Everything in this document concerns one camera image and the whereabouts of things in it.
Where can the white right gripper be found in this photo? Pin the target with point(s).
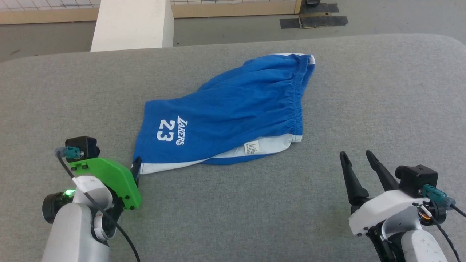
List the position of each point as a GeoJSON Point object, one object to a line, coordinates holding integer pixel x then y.
{"type": "Point", "coordinates": [382, 209]}

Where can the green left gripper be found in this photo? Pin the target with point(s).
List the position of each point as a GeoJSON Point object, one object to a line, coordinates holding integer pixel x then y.
{"type": "Point", "coordinates": [113, 178]}

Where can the blue and white basketball shorts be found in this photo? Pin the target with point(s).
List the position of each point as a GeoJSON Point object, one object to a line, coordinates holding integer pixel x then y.
{"type": "Point", "coordinates": [225, 112]}

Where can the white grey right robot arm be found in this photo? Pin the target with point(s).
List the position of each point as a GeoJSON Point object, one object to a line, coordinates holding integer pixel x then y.
{"type": "Point", "coordinates": [422, 247]}

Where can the white box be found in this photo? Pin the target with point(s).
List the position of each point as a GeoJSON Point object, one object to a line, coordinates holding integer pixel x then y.
{"type": "Point", "coordinates": [131, 25]}

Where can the black floor plate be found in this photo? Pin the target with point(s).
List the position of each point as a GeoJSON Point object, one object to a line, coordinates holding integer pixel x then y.
{"type": "Point", "coordinates": [320, 20]}

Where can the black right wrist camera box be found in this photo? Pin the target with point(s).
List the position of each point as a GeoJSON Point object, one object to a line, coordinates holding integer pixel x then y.
{"type": "Point", "coordinates": [417, 178]}

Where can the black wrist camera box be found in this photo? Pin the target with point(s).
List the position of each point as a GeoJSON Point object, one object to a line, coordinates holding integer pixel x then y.
{"type": "Point", "coordinates": [417, 178]}
{"type": "Point", "coordinates": [83, 145]}

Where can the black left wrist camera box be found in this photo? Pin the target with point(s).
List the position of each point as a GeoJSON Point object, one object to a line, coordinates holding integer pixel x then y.
{"type": "Point", "coordinates": [83, 145]}

